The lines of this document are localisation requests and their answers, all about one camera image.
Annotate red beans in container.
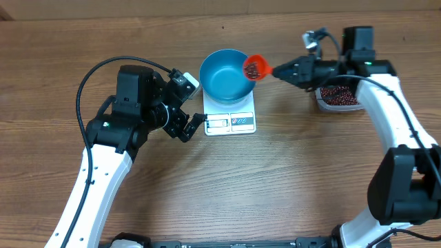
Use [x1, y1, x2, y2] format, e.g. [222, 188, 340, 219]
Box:
[320, 86, 358, 106]

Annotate clear plastic bean container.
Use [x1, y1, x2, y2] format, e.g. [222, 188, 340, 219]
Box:
[315, 86, 363, 112]

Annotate white digital kitchen scale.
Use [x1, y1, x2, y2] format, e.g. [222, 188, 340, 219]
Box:
[203, 91, 257, 136]

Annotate red beans in scoop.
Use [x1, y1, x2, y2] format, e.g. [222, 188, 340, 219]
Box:
[244, 62, 260, 79]

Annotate blue metal bowl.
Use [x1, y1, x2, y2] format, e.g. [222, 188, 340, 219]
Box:
[199, 49, 256, 105]

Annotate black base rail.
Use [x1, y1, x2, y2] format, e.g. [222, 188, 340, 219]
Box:
[148, 236, 339, 248]

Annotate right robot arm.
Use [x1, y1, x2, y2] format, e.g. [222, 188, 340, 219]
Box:
[271, 26, 440, 247]

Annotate orange measuring scoop blue handle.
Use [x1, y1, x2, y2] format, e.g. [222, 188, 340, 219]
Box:
[243, 54, 273, 81]

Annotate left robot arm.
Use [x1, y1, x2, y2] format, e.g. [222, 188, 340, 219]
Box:
[46, 65, 206, 247]

